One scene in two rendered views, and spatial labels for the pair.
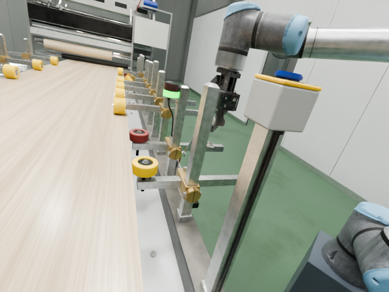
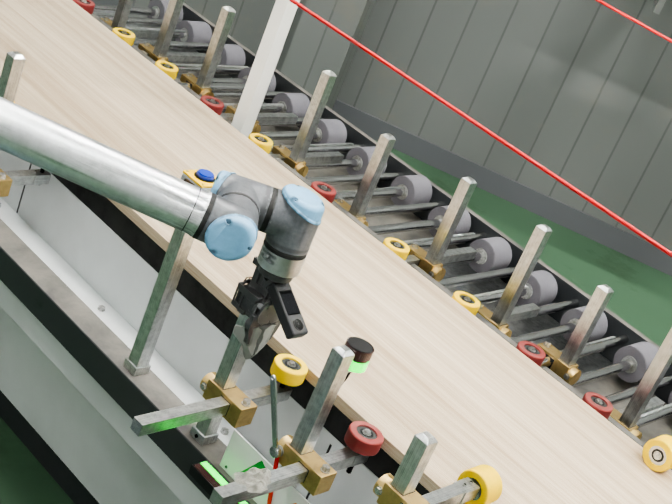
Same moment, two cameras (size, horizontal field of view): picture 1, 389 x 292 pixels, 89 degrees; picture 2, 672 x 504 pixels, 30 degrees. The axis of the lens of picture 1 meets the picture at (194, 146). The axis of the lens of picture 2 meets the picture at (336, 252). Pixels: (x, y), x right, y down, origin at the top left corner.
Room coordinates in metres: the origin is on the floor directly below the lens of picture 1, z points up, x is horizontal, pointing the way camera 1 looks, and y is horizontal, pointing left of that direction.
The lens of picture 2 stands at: (2.62, -1.14, 2.30)
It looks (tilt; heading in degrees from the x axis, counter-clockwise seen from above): 24 degrees down; 149
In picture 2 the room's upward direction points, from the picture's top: 23 degrees clockwise
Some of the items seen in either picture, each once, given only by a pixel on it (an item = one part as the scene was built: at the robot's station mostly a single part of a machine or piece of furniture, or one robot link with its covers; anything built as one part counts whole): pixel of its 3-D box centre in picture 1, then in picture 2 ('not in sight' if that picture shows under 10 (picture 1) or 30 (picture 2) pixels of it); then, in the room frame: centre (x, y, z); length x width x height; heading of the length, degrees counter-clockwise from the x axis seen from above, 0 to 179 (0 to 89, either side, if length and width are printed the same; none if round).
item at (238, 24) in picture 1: (238, 30); (294, 221); (0.66, -0.06, 1.32); 0.10 x 0.09 x 0.12; 68
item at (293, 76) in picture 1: (287, 78); (205, 176); (0.32, -0.12, 1.22); 0.04 x 0.04 x 0.02
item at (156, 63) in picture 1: (152, 95); not in sight; (1.48, 0.38, 0.92); 0.03 x 0.03 x 0.48; 23
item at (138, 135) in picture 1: (138, 143); (358, 451); (0.77, 0.24, 0.85); 0.08 x 0.08 x 0.11
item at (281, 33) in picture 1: (279, 34); (240, 202); (0.63, -0.17, 1.33); 0.12 x 0.12 x 0.09; 68
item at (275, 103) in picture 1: (278, 105); (199, 192); (0.32, -0.12, 1.18); 0.07 x 0.07 x 0.08; 23
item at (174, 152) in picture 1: (172, 148); (304, 463); (0.81, 0.10, 0.85); 0.13 x 0.06 x 0.05; 23
